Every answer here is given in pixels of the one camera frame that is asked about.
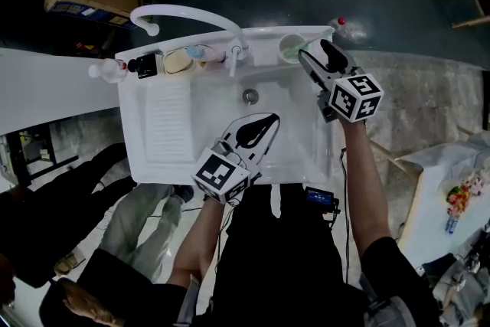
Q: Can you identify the person's black clothing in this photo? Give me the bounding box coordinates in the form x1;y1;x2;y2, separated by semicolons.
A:
175;183;441;327

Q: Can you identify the blue water bottle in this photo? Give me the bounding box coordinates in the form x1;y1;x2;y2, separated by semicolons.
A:
444;215;461;235

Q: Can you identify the white cup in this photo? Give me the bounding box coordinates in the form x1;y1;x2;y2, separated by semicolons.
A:
278;33;313;64

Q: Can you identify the soap dish with yellow soap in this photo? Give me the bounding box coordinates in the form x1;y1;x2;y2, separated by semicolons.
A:
162;49;197;76

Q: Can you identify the green toothbrush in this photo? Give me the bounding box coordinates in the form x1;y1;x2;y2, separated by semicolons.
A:
285;31;335;59

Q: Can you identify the white curved faucet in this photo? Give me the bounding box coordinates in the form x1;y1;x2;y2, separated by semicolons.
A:
129;3;252;78

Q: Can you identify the white sink basin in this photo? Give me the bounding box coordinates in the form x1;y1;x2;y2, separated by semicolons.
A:
114;25;336;187

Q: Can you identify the clear bottle red cap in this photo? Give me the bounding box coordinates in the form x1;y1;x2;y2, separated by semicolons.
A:
328;15;369;45

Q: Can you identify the person's right forearm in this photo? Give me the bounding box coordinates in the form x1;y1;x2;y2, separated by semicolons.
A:
339;118;392;258

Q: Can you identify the person's left forearm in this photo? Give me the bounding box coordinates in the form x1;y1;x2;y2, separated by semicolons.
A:
167;197;227;289

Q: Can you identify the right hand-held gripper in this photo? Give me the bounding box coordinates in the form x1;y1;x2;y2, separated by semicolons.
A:
297;38;385;124

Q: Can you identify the small black box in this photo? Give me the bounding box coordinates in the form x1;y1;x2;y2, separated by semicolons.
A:
127;53;158;80

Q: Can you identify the clear bottle white cap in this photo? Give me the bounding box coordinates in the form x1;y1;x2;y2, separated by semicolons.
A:
88;57;129;85

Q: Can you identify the small black screen device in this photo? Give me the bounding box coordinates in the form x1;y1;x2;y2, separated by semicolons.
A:
304;185;341;218

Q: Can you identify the black cable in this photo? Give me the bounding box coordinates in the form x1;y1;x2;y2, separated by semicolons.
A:
338;146;352;283

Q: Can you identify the white covered wooden table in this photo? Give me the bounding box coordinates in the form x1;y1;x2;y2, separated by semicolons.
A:
395;132;490;270

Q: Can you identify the colourful flower bouquet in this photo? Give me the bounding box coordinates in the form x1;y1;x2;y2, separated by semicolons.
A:
445;168;490;220

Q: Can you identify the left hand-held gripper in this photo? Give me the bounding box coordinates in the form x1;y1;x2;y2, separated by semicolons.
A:
190;112;282;206

